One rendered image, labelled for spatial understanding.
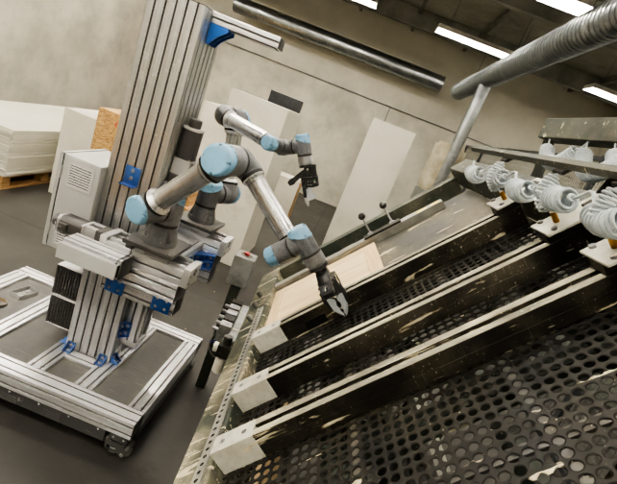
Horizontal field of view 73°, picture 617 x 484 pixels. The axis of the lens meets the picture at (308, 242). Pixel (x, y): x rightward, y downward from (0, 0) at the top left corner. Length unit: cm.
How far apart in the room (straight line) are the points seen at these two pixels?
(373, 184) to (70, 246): 439
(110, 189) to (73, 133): 301
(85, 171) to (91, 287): 59
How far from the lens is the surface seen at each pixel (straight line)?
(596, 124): 218
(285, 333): 162
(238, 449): 116
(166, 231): 189
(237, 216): 446
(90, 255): 192
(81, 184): 219
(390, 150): 571
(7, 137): 510
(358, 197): 575
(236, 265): 238
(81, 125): 511
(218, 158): 151
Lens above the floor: 177
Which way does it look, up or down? 16 degrees down
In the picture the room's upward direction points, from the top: 22 degrees clockwise
